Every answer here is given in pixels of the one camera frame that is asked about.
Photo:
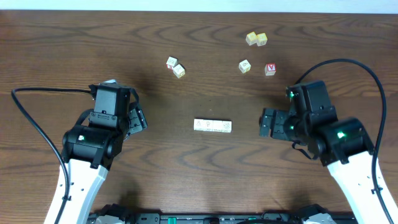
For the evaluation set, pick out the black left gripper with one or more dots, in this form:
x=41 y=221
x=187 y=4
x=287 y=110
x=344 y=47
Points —
x=138 y=119

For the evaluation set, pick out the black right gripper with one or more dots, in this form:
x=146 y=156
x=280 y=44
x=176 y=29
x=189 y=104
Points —
x=279 y=131

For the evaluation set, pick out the blue sided picture block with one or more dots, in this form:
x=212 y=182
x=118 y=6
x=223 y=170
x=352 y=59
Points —
x=227 y=126

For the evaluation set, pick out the plain white picture block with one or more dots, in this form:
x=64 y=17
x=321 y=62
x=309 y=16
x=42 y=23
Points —
x=217 y=126

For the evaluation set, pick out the hammer picture block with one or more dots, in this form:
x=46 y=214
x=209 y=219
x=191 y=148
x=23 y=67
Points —
x=207 y=125

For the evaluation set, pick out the soccer ball picture block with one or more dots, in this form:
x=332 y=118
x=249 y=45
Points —
x=199 y=124

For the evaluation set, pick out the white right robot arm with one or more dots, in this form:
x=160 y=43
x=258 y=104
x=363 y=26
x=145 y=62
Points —
x=345 y=149

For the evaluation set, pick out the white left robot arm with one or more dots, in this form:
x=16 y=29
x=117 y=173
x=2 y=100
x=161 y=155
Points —
x=88 y=153

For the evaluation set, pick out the red letter A block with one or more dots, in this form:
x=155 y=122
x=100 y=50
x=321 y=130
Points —
x=270 y=69

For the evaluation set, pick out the white block yellow drawing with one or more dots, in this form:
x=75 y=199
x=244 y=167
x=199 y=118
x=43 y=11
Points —
x=244 y=66

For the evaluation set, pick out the white block yellow sides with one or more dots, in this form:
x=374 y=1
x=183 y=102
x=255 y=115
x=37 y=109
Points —
x=179 y=71

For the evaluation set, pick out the white block red sides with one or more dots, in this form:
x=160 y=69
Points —
x=171 y=62

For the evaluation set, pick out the yellow block right of pair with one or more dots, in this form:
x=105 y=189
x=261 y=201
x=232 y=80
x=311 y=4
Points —
x=261 y=39

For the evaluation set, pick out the yellow block of pair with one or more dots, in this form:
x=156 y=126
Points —
x=261 y=39
x=251 y=38

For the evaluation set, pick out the yellow block left of pair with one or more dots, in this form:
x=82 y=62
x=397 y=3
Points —
x=251 y=38

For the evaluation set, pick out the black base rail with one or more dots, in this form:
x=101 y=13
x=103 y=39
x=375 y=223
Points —
x=310 y=214

